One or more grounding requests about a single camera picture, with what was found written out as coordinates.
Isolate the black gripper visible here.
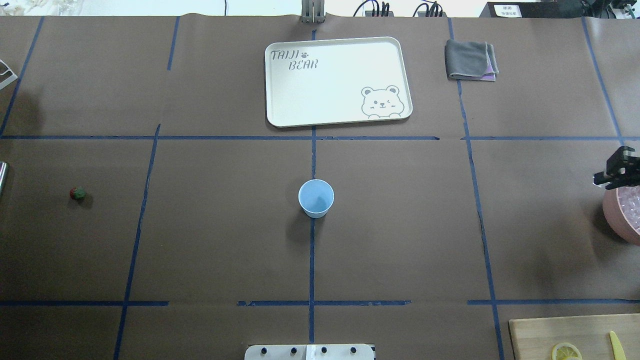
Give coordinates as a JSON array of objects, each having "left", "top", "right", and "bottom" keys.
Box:
[{"left": 593, "top": 146, "right": 640, "bottom": 191}]

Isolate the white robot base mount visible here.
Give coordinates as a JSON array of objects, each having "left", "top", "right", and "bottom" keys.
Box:
[{"left": 244, "top": 343, "right": 377, "bottom": 360}]

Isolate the cream bear serving tray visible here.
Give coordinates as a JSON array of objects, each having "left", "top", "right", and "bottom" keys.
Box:
[{"left": 264, "top": 36, "right": 413, "bottom": 128}]

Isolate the grey purple folded cloth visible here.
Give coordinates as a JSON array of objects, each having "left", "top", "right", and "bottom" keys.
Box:
[{"left": 445, "top": 39, "right": 499, "bottom": 82}]

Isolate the lemon slices row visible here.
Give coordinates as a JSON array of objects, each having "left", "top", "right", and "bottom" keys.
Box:
[{"left": 550, "top": 342, "right": 583, "bottom": 360}]

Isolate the pink bowl of ice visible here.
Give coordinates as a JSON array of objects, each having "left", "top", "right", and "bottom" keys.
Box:
[{"left": 602, "top": 186, "right": 640, "bottom": 246}]

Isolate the yellow plastic knife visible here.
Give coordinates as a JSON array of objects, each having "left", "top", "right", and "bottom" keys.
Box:
[{"left": 608, "top": 330, "right": 627, "bottom": 360}]

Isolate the steel muddler rod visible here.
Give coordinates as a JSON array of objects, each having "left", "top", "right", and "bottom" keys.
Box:
[{"left": 0, "top": 161, "right": 9, "bottom": 195}]

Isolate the white cup rack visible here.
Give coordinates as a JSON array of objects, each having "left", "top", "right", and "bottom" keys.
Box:
[{"left": 0, "top": 60, "right": 19, "bottom": 91}]

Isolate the wooden cutting board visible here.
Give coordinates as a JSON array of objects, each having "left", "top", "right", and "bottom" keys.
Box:
[{"left": 509, "top": 313, "right": 640, "bottom": 360}]

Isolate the red strawberry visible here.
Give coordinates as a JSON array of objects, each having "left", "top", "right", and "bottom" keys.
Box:
[{"left": 69, "top": 186, "right": 87, "bottom": 202}]

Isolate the aluminium frame post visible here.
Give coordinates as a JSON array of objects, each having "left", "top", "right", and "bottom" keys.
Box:
[{"left": 301, "top": 0, "right": 326, "bottom": 24}]

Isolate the light blue plastic cup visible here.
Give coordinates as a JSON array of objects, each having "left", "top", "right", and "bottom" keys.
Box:
[{"left": 297, "top": 178, "right": 335, "bottom": 219}]

